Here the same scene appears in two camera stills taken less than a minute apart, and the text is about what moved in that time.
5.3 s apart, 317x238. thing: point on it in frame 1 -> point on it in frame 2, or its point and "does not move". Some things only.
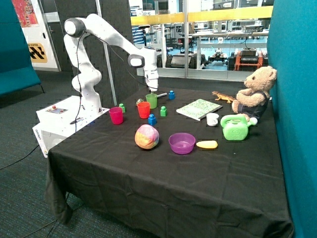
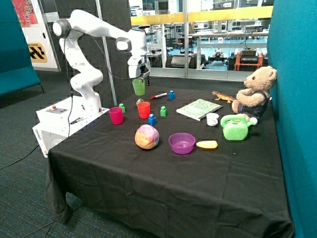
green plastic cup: [152, 98] -> [139, 87]
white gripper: [151, 76] -> [138, 67]
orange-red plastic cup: [143, 109] does not move
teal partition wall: [292, 51] does not move
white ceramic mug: [211, 119] does not move
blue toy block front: [152, 120] does not move
